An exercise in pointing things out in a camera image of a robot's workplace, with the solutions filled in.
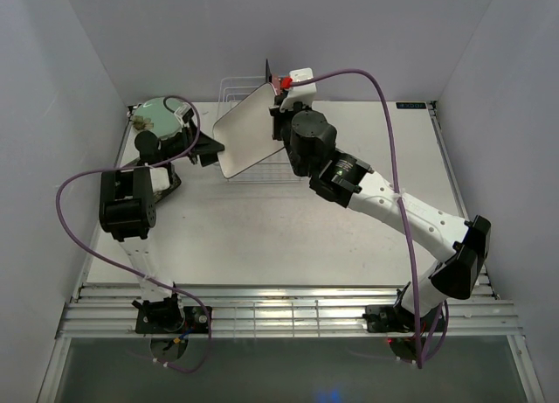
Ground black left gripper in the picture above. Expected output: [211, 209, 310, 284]
[160, 119, 227, 168]

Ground white rectangular plate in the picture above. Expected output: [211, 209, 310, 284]
[212, 83, 283, 179]

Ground cream floral square plate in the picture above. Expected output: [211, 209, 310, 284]
[265, 59, 280, 84]

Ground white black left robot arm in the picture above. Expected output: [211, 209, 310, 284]
[99, 122, 224, 333]

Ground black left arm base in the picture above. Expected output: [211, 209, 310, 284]
[134, 305, 212, 335]

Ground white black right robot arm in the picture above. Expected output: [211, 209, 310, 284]
[270, 102, 491, 331]

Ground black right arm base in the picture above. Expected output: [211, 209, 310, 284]
[358, 304, 447, 334]

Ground black floral square plate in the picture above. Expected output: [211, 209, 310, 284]
[144, 163, 182, 204]

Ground mint green round plate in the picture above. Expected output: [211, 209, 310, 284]
[130, 97, 181, 139]

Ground black logo label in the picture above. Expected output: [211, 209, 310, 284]
[396, 101, 427, 110]

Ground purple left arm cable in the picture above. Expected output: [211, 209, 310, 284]
[55, 95, 214, 374]

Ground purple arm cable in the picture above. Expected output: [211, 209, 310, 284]
[283, 69, 447, 370]
[55, 95, 214, 374]

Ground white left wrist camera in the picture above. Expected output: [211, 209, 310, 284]
[173, 103, 194, 134]

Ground white wire dish rack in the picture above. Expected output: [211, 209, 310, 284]
[217, 76, 300, 184]

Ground aluminium rail frame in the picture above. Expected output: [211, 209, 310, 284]
[59, 281, 523, 338]

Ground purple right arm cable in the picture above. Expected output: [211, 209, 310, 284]
[283, 69, 447, 370]

